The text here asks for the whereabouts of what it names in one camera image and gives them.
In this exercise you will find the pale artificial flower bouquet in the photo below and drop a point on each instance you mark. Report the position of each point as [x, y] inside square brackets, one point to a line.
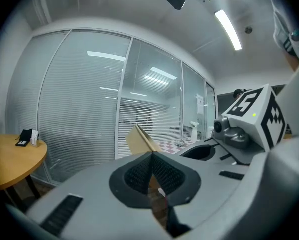
[180, 142]

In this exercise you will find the white venetian blinds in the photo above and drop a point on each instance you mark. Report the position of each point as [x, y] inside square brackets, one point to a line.
[84, 109]

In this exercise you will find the black pouch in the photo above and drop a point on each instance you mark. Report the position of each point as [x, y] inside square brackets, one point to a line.
[27, 134]

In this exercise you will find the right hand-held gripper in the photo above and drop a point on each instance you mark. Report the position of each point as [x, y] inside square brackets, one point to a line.
[249, 124]

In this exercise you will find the yellow tray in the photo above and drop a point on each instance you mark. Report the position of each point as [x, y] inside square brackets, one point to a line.
[139, 141]

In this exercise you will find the pink white checkered tablecloth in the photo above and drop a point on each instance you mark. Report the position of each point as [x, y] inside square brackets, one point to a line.
[169, 146]

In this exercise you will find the white vase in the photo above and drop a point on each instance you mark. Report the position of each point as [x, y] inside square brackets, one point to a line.
[194, 135]

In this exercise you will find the black tag with white label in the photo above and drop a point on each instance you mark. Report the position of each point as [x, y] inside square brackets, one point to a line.
[22, 144]

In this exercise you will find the clear card holder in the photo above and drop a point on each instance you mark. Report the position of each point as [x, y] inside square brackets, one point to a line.
[35, 139]

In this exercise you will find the round smoke detector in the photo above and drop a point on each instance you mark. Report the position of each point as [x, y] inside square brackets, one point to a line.
[248, 30]

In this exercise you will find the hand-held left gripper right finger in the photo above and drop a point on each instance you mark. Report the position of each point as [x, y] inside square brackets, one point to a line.
[209, 191]

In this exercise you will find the round yellow wooden table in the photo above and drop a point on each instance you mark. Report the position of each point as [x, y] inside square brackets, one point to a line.
[14, 164]

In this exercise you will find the person's grey clothing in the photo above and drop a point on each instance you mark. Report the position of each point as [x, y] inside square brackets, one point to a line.
[264, 4]

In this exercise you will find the white paper notice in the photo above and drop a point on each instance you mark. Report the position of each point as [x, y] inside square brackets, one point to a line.
[200, 104]

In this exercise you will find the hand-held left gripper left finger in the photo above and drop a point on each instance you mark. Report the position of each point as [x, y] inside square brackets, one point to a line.
[94, 191]

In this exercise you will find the long ceiling light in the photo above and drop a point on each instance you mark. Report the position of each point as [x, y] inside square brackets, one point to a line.
[228, 30]

